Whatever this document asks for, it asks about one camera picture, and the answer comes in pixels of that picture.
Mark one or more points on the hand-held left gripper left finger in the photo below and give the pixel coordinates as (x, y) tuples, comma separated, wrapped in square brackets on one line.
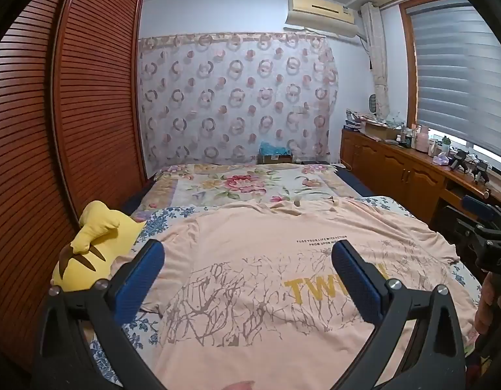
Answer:
[(138, 280)]

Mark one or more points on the floral blanket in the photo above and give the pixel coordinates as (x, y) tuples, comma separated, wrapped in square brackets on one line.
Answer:
[(234, 183)]

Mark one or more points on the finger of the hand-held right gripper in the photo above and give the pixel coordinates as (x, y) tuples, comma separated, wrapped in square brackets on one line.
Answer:
[(476, 205), (469, 233)]

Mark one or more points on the cardboard box with blue cloth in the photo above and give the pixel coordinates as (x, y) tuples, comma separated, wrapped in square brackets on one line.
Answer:
[(274, 157)]

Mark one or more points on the small grey fan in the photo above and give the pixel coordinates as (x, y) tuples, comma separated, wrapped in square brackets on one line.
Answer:
[(373, 103)]

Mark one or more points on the green capped bottle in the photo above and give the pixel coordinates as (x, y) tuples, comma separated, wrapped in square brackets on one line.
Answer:
[(446, 146)]

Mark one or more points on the black tripod stand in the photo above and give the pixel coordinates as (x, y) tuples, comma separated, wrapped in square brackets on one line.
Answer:
[(459, 160), (482, 172)]

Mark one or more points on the grey window blind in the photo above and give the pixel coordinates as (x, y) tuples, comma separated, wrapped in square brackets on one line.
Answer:
[(457, 81)]

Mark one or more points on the wooden louvred wardrobe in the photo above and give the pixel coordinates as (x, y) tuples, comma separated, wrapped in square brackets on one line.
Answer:
[(92, 89)]

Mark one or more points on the pink bottle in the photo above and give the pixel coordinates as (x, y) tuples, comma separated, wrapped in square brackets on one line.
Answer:
[(422, 140)]

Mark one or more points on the wall air conditioner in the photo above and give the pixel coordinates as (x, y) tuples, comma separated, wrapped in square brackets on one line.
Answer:
[(319, 16)]

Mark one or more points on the wooden sideboard cabinet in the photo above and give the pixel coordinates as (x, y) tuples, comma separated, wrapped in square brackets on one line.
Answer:
[(396, 170)]

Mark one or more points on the circle patterned wall curtain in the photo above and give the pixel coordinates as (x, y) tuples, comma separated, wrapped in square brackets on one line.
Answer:
[(234, 101)]

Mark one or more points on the peach printed t-shirt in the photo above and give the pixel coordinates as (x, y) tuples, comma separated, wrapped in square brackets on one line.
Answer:
[(242, 235)]

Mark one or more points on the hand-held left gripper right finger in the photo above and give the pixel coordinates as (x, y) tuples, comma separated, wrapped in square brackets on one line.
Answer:
[(356, 282)]

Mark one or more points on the person's right hand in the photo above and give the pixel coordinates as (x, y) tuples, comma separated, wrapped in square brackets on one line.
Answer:
[(486, 304)]

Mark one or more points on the yellow plush toy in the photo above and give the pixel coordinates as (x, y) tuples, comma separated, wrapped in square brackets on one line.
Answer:
[(96, 227)]

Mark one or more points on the open cardboard box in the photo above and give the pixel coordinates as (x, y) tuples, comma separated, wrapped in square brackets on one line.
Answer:
[(380, 131)]

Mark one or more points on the purple tissue pack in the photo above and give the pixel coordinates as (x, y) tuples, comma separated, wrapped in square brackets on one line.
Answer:
[(442, 159)]

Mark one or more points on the tied beige curtain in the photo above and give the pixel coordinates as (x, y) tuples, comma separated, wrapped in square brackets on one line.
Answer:
[(376, 48)]

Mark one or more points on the pile of papers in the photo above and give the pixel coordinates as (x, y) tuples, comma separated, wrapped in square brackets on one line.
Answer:
[(356, 122)]

